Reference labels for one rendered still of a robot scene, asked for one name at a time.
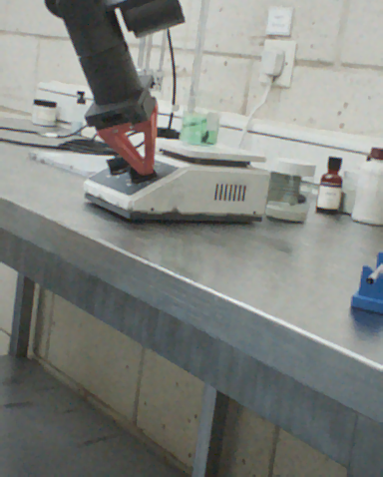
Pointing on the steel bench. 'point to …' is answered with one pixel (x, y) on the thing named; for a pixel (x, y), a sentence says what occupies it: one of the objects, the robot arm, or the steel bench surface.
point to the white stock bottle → (370, 191)
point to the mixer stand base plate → (81, 164)
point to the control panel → (130, 178)
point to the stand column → (202, 24)
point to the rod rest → (369, 295)
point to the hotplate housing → (192, 192)
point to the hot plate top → (210, 152)
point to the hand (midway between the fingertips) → (146, 166)
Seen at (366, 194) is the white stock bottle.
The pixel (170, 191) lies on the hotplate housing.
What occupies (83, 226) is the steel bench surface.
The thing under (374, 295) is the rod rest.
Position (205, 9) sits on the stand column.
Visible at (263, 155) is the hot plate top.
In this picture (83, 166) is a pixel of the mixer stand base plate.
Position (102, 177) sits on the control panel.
